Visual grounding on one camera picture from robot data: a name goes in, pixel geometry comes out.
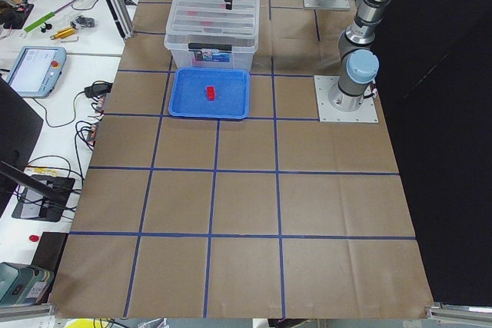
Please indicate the blue plastic tray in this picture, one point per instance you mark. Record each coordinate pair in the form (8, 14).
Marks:
(232, 93)

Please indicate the green handled reacher grabber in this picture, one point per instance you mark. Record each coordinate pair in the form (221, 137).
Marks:
(46, 17)

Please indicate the clear plastic box lid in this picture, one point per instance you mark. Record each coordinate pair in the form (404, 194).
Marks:
(242, 19)

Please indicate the brass cylinder tool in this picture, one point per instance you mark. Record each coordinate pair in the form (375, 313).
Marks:
(63, 33)

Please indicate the black monitor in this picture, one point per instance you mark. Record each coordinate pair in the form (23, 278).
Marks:
(21, 126)

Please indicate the black electronics box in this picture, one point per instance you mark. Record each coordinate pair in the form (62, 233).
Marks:
(31, 205)

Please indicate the blue teach pendant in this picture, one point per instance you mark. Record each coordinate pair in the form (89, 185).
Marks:
(36, 71)

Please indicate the green device case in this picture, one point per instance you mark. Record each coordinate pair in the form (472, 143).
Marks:
(22, 284)

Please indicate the clear plastic storage box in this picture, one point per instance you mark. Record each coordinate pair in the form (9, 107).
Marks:
(212, 50)

